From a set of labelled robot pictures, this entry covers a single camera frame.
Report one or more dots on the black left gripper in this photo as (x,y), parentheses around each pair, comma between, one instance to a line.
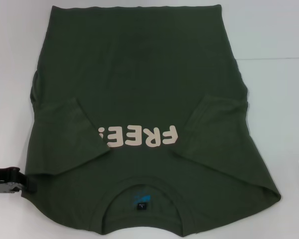
(2,176)

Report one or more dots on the dark green FREE t-shirt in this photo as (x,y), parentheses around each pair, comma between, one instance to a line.
(139,74)

